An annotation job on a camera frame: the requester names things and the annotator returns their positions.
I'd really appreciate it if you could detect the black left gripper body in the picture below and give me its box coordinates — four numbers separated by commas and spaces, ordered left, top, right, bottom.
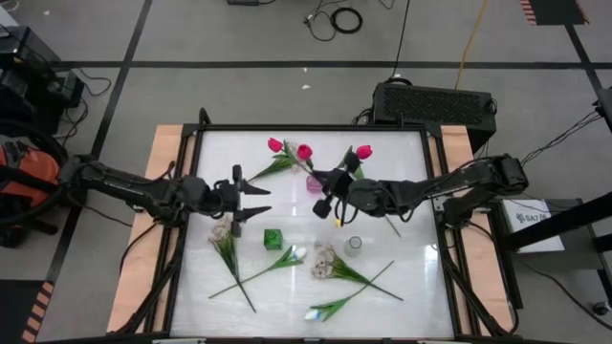
211, 178, 241, 217

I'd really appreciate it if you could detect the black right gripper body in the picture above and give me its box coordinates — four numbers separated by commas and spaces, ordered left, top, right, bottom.
322, 167, 358, 200

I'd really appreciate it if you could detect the white blossom spray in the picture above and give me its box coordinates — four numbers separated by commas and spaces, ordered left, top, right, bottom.
208, 217, 257, 314
310, 241, 405, 302

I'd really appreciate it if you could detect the green square glass vase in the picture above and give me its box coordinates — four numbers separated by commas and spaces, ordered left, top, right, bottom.
263, 228, 284, 251

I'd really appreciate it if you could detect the clear ribbed glass vase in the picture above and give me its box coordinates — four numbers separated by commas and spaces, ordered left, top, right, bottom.
343, 235, 363, 258

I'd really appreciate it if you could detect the white blue-tipped artificial tulip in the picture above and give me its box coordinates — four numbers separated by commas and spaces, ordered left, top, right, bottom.
208, 245, 308, 300
304, 260, 396, 323

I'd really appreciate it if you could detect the pink glass vase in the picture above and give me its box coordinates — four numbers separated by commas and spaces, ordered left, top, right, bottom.
305, 174, 326, 195

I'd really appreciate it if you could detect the wooden board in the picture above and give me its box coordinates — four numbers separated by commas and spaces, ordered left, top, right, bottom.
105, 124, 197, 333
439, 124, 515, 335

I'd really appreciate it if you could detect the black computer case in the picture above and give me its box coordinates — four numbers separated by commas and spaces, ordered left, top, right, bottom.
372, 81, 498, 144

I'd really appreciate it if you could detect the white labelled box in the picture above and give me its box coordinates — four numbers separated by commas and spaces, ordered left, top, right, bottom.
501, 198, 566, 254

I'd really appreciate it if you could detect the orange and black vacuum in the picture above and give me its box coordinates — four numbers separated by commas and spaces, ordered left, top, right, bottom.
0, 118, 68, 249

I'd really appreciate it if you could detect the black metal beam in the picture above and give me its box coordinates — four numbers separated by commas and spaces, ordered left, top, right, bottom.
496, 190, 612, 254

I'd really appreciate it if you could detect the black equipment box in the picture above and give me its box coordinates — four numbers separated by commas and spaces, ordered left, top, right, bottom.
0, 26, 86, 138

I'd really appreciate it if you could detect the grey metal stand base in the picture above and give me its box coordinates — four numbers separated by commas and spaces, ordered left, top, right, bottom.
492, 198, 611, 273

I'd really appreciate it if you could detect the black table frame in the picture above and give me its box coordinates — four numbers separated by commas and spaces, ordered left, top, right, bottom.
112, 107, 520, 343

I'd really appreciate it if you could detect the black hanging cable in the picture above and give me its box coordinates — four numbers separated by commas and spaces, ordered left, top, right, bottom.
391, 0, 411, 80

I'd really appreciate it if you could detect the coiled black cable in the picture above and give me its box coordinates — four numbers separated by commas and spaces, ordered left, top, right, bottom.
303, 0, 364, 43

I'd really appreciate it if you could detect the yellow hanging cable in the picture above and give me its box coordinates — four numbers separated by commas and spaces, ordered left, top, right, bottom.
453, 0, 492, 91

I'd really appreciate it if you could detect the black cable bundle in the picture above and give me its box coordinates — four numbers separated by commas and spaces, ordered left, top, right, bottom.
519, 110, 604, 166

